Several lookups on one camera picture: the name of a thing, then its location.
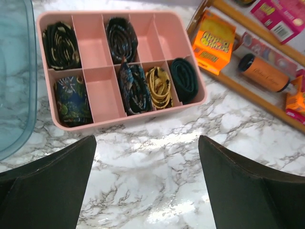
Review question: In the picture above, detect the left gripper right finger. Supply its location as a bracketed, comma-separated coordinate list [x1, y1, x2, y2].
[198, 135, 305, 229]

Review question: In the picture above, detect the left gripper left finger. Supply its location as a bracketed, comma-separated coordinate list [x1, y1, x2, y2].
[0, 135, 97, 229]

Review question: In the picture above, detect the dark green tie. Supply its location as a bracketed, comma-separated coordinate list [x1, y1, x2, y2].
[170, 58, 198, 104]

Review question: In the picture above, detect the rolled dark tie front-left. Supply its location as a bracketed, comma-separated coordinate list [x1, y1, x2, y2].
[53, 75, 93, 127]

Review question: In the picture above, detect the orange sponge box lower right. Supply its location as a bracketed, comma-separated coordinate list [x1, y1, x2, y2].
[285, 69, 305, 125]

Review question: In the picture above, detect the orange sponge box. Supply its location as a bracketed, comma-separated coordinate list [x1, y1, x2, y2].
[193, 10, 236, 75]
[285, 69, 305, 125]

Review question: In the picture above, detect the orange cylindrical bottle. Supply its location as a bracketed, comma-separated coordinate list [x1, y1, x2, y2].
[238, 53, 297, 95]

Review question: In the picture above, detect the rolled patterned tie front-middle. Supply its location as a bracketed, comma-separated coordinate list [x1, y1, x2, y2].
[118, 58, 153, 115]

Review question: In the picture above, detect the pink divided organizer box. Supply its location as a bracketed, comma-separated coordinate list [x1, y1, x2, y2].
[37, 10, 206, 131]

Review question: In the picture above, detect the blue transparent lid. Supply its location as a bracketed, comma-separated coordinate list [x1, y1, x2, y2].
[0, 0, 37, 159]

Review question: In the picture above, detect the rolled yellow tie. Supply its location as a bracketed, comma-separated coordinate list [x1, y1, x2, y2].
[145, 66, 173, 110]

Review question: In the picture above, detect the rolled black tie back-left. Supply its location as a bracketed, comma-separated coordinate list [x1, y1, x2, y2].
[42, 21, 81, 71]

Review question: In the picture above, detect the wooden three-tier shelf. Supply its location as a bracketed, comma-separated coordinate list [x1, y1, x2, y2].
[187, 0, 305, 132]

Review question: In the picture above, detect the orange sponge box lower left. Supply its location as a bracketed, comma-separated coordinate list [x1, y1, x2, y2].
[193, 10, 236, 75]

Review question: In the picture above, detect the rolled black tie back-middle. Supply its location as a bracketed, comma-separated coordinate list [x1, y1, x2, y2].
[106, 17, 138, 64]

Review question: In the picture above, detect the pink sponge box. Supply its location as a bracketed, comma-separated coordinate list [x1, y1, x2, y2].
[250, 0, 305, 44]

